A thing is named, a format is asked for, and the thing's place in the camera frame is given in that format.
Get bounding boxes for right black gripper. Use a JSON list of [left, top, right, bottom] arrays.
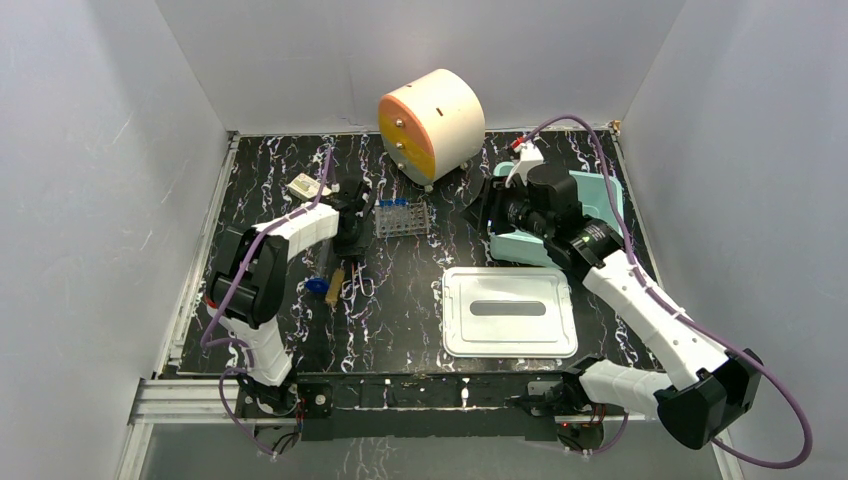
[[457, 174, 552, 242]]

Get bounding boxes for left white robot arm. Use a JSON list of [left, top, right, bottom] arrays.
[[206, 179, 375, 416]]

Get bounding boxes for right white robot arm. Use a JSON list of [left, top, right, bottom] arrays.
[[462, 164, 762, 449]]

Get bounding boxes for clear test tube rack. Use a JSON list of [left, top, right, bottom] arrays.
[[374, 201, 430, 238]]

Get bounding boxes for small cream cardboard box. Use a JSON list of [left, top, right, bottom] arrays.
[[287, 173, 333, 201]]

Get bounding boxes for metal crucible tongs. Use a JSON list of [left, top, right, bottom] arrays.
[[341, 260, 375, 300]]

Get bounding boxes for clear graduated cylinder blue base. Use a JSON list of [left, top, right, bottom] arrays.
[[305, 240, 331, 295]]

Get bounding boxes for round cream drawer cabinet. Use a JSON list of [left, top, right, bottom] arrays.
[[377, 69, 485, 192]]

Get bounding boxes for white bin lid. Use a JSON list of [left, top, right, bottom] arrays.
[[441, 267, 578, 359]]

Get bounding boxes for light blue plastic bin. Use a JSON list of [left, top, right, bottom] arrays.
[[489, 170, 624, 268]]

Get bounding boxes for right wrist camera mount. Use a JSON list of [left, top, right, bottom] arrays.
[[505, 137, 544, 187]]

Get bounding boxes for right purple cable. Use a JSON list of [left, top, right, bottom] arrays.
[[513, 115, 814, 470]]

